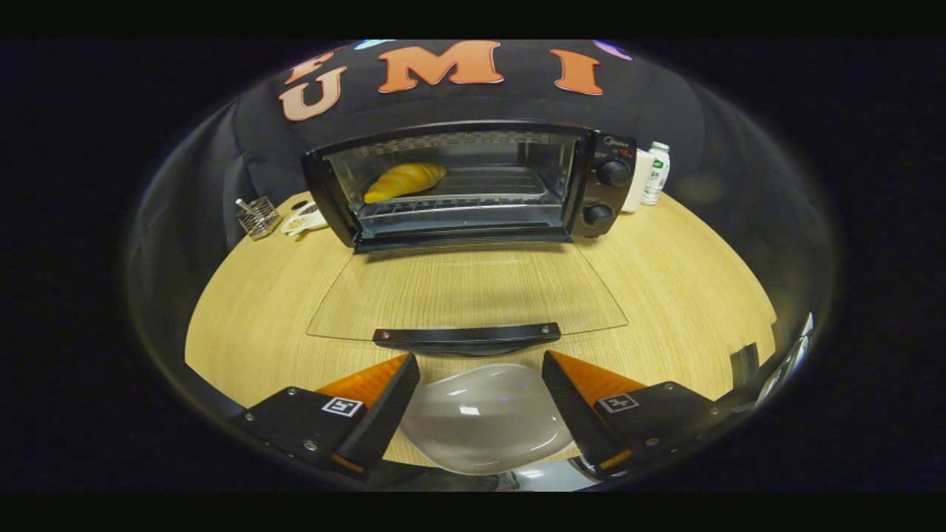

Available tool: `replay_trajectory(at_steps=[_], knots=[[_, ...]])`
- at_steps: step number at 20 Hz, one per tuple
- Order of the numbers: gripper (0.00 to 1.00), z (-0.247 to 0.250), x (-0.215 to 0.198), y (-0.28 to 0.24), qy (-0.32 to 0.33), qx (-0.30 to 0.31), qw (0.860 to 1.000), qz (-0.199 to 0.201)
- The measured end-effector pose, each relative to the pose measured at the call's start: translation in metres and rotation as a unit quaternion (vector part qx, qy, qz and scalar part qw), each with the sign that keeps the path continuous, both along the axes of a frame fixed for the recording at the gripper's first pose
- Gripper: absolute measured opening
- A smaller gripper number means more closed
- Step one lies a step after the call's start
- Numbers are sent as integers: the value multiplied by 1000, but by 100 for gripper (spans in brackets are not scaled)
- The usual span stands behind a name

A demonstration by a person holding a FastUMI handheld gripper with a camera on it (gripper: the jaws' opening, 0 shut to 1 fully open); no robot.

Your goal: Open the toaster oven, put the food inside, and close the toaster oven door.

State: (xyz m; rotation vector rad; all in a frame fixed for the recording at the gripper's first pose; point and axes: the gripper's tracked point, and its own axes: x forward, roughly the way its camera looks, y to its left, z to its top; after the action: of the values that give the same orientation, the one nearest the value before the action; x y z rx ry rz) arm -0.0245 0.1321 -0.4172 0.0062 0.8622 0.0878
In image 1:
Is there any white pop-up toaster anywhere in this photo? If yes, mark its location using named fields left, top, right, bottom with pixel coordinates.
left=621, top=149, right=656, bottom=214

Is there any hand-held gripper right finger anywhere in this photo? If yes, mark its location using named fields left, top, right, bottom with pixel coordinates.
left=542, top=350, right=729, bottom=477

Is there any black toaster oven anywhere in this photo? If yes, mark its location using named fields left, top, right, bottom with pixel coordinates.
left=302, top=120, right=638, bottom=358

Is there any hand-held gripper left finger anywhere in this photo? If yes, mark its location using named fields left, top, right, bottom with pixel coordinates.
left=231, top=352, right=421, bottom=477

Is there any yellow croissant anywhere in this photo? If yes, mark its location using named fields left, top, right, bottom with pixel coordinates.
left=363, top=163, right=448, bottom=205

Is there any white side shelf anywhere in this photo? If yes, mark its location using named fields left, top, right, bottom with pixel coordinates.
left=754, top=312, right=814, bottom=407

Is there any white bottle green label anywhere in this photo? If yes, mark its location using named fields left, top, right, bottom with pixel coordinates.
left=640, top=142, right=671, bottom=207

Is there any metal wire basket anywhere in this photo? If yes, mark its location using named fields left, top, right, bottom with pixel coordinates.
left=235, top=196, right=282, bottom=241

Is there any white plate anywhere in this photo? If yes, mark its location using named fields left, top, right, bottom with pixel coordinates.
left=399, top=362, right=576, bottom=476

